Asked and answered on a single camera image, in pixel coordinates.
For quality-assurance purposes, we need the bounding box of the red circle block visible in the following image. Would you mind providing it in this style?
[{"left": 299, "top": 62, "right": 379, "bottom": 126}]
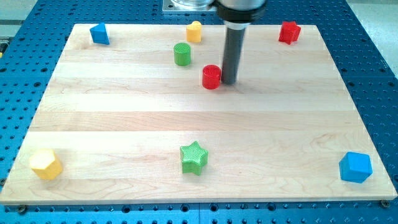
[{"left": 202, "top": 65, "right": 221, "bottom": 90}]

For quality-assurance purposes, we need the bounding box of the green circle block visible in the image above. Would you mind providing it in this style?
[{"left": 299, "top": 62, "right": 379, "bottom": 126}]
[{"left": 174, "top": 42, "right": 191, "bottom": 66}]

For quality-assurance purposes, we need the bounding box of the yellow heart block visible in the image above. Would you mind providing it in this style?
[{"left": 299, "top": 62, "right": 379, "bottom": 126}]
[{"left": 186, "top": 21, "right": 201, "bottom": 43}]

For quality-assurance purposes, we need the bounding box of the green star block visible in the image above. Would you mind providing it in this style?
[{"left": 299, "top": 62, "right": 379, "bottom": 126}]
[{"left": 180, "top": 141, "right": 208, "bottom": 175}]

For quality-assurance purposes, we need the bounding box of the light wooden board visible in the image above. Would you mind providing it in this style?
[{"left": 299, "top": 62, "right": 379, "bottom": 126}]
[{"left": 1, "top": 24, "right": 397, "bottom": 205}]

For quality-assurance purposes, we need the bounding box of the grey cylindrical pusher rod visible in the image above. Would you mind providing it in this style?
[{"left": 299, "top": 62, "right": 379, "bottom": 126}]
[{"left": 221, "top": 28, "right": 245, "bottom": 85}]

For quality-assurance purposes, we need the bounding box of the red star block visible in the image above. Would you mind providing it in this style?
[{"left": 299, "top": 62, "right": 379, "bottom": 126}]
[{"left": 279, "top": 21, "right": 301, "bottom": 45}]

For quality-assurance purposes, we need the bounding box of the blue triangle block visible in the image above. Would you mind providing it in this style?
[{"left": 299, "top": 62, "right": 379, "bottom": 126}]
[{"left": 90, "top": 22, "right": 110, "bottom": 45}]

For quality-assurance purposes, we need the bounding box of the yellow hexagon block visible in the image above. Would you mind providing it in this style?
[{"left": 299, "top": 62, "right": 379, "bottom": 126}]
[{"left": 29, "top": 149, "right": 63, "bottom": 180}]

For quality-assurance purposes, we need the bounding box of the blue cube block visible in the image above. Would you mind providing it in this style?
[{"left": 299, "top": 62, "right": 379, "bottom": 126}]
[{"left": 339, "top": 152, "right": 373, "bottom": 184}]

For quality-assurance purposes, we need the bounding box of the board corner screw left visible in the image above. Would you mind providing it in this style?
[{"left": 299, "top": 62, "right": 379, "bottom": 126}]
[{"left": 16, "top": 205, "right": 27, "bottom": 214}]

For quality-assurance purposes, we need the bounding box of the board corner screw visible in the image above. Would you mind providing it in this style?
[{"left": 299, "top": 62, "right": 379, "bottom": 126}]
[
  {"left": 16, "top": 205, "right": 27, "bottom": 214},
  {"left": 379, "top": 200, "right": 390, "bottom": 208}
]

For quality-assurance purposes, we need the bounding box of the board corner screw right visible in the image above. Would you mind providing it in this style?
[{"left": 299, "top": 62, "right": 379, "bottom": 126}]
[{"left": 379, "top": 200, "right": 390, "bottom": 208}]

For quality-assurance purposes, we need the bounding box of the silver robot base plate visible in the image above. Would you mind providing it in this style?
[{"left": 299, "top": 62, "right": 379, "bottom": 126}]
[{"left": 162, "top": 0, "right": 216, "bottom": 12}]

